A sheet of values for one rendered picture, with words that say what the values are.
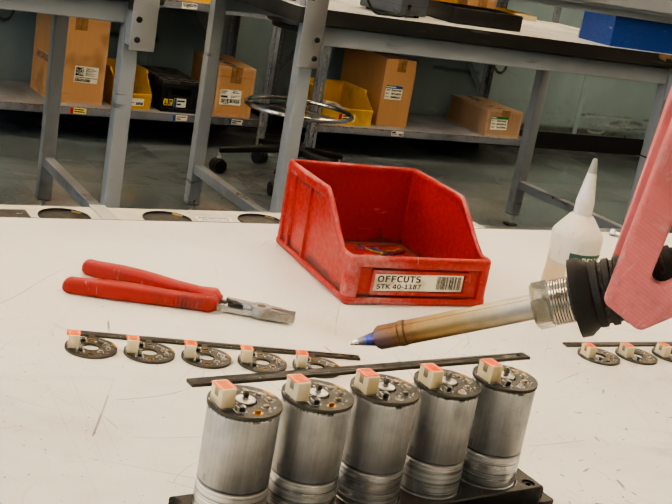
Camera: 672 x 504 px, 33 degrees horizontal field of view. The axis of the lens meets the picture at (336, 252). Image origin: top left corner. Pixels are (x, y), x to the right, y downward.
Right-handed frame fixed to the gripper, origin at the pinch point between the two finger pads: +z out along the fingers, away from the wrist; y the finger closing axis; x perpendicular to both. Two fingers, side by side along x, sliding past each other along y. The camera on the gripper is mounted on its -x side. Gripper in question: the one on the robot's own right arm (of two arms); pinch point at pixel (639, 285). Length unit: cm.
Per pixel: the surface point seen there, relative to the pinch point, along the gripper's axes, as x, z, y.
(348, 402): -4.4, 9.4, -0.5
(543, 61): -6, 25, -300
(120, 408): -11.2, 20.0, -8.0
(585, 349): 5.9, 10.6, -29.3
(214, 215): -18, 25, -44
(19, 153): -128, 166, -324
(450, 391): -1.6, 8.0, -3.7
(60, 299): -18.4, 23.7, -18.3
